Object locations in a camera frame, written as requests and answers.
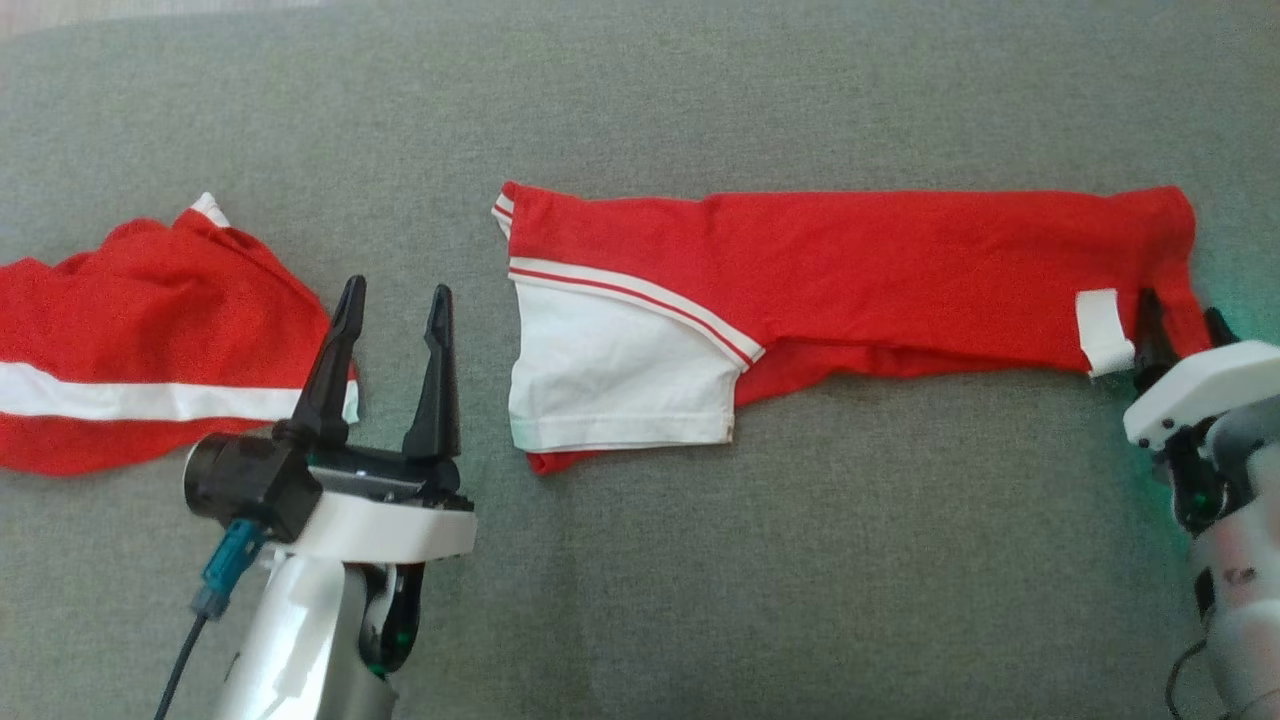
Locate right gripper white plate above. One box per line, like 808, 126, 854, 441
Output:
1123, 288, 1280, 451

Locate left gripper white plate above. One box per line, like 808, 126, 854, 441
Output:
272, 275, 479, 564

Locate red shorts white side band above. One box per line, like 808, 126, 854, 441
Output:
0, 192, 361, 476

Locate red basketball jersey white sleeves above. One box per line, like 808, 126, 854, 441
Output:
492, 180, 1213, 476

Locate grey fabric ottoman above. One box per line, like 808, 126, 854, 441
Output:
0, 0, 1280, 720

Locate black cable blue connector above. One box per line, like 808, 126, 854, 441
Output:
153, 520, 266, 720

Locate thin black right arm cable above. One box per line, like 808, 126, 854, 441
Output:
1165, 640, 1216, 720

